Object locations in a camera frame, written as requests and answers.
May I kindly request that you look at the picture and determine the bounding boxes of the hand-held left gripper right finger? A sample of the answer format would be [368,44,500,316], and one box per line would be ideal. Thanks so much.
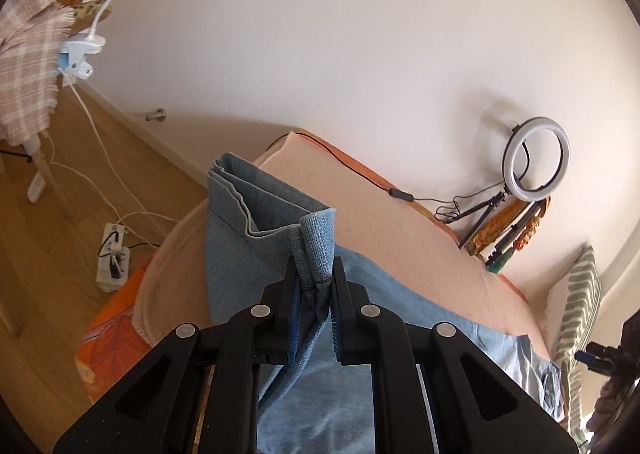
[327,256,583,454]

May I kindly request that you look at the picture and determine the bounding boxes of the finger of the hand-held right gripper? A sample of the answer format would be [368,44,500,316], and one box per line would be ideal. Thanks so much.
[574,341,621,375]

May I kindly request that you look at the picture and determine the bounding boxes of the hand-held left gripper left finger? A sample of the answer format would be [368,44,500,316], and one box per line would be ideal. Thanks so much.
[52,254,303,454]

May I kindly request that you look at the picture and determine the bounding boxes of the light blue denim pants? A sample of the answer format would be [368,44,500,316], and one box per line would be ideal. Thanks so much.
[206,151,563,454]

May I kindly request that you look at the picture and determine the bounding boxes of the green striped pillow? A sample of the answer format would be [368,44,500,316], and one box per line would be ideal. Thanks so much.
[545,244,603,440]

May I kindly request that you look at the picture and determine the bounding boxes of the black folded stick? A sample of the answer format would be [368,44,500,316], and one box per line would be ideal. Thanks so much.
[485,204,543,275]

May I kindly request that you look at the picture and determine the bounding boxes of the orange floral bed cover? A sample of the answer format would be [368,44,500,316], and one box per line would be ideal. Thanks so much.
[74,130,531,407]

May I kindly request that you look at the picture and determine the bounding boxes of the black mini tripod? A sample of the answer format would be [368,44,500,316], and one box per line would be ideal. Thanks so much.
[457,189,508,250]

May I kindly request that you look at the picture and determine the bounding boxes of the white power strip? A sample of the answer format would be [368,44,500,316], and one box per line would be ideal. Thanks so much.
[95,221,132,294]

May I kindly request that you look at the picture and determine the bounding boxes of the white clip lamp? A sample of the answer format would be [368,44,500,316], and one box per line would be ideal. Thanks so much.
[57,0,293,81]

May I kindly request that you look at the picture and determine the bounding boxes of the pink plaid cloth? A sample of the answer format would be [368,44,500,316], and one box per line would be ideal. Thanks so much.
[0,0,76,147]

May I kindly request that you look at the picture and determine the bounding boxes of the leopard print cloth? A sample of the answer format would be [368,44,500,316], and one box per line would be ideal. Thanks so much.
[65,0,113,30]

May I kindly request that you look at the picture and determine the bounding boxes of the black ring light cable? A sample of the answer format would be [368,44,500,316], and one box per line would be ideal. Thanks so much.
[295,131,511,225]

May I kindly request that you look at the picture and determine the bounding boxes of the white ring light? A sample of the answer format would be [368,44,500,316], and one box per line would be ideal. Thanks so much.
[500,116,571,202]

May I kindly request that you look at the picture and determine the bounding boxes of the white lamp cable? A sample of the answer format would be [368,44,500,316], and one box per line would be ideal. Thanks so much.
[27,79,178,250]

